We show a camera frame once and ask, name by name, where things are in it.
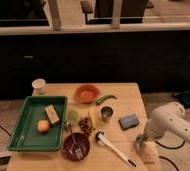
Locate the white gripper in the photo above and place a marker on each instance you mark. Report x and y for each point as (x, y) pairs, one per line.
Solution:
(150, 130)

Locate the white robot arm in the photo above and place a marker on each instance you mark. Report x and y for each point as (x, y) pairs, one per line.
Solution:
(168, 117)

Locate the orange-red bowl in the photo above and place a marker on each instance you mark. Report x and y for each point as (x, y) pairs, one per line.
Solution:
(87, 93)

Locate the dark maroon bowl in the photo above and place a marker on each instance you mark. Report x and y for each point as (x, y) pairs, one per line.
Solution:
(68, 146)

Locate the blue sponge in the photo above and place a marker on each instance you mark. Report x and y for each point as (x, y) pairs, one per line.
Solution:
(129, 121)

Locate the metal cup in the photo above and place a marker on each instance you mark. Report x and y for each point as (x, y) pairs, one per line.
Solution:
(106, 113)

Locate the white dish brush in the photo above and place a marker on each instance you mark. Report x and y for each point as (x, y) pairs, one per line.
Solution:
(100, 137)

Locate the dark blue floor box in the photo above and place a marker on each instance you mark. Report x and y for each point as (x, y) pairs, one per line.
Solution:
(183, 98)

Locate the green cucumber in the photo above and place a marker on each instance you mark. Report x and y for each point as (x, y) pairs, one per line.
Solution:
(104, 98)

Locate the yellow banana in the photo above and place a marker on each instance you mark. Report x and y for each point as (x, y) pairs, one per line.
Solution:
(92, 116)

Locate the bunch of dark grapes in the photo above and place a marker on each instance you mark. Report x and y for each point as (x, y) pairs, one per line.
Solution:
(85, 126)

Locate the metal fork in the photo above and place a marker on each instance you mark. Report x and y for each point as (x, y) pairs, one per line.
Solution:
(77, 149)

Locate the light green cup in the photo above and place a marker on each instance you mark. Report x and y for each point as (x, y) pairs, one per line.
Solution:
(72, 117)

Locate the yellow-red apple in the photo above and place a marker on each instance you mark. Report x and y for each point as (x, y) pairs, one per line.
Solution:
(43, 126)

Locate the white paper cup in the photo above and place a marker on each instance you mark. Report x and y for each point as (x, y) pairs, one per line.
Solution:
(39, 86)

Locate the green plastic tray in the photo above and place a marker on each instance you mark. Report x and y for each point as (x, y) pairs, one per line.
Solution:
(26, 137)

